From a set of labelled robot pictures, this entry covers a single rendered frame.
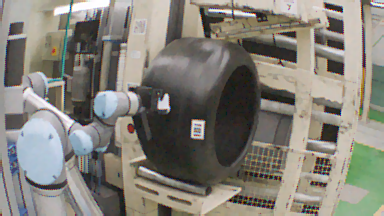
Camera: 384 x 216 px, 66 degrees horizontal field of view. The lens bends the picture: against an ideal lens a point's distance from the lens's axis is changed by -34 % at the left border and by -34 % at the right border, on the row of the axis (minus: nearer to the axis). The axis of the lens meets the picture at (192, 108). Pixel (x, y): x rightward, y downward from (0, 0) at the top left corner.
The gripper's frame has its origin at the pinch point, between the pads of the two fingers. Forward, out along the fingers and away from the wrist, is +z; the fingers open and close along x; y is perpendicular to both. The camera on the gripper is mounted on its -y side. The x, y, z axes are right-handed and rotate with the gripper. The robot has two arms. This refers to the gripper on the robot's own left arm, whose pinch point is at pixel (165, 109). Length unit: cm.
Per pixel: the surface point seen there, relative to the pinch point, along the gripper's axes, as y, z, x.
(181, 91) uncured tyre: 6.6, 2.3, -3.5
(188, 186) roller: -30.0, 17.5, -2.7
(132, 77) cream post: 7.7, 20.5, 32.8
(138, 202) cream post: -51, 28, 29
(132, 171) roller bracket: -30.6, 14.7, 23.4
